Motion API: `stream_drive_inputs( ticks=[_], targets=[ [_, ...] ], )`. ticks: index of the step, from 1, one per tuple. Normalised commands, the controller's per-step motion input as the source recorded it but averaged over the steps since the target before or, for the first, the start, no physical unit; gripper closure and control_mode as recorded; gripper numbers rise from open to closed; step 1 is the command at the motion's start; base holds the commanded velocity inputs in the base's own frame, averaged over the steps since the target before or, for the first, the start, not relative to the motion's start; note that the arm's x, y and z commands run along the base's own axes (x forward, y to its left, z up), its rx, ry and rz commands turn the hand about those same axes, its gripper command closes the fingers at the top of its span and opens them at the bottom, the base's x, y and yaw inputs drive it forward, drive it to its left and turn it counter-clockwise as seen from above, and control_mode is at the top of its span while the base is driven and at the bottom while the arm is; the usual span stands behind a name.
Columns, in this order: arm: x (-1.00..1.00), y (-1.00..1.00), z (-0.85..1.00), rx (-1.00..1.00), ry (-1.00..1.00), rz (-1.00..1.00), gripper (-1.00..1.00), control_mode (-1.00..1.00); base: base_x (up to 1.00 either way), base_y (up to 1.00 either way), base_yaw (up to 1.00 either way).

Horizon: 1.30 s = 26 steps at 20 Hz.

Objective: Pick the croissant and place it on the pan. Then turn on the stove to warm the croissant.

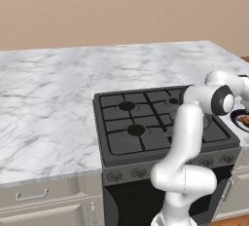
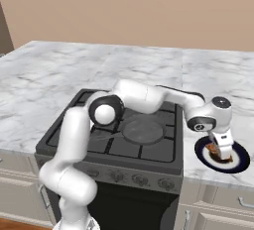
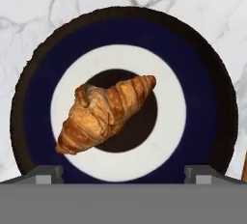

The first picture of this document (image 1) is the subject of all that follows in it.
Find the white plate with dark rim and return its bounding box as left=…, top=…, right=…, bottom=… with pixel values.
left=230, top=107, right=249, bottom=133

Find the brown croissant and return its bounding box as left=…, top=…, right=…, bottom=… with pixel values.
left=235, top=114, right=249, bottom=124

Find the silver narrow cupboard handle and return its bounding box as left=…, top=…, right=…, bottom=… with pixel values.
left=89, top=201, right=98, bottom=226

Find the dark grey stove knob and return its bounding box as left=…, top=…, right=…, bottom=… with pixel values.
left=199, top=157, right=215, bottom=168
left=220, top=153, right=235, bottom=165
left=130, top=167, right=149, bottom=179
left=107, top=170, right=124, bottom=183

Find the beige drawer front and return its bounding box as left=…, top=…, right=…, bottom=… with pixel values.
left=0, top=176, right=81, bottom=208

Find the black oven door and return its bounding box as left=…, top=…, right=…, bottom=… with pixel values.
left=102, top=164, right=235, bottom=226

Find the narrow beige cupboard door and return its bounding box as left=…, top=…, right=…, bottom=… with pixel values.
left=85, top=194, right=106, bottom=226

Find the silver drawer handle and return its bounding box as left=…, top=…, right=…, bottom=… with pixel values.
left=15, top=188, right=50, bottom=203

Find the dark grey gas stove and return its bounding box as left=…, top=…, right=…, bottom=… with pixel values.
left=92, top=85, right=242, bottom=226

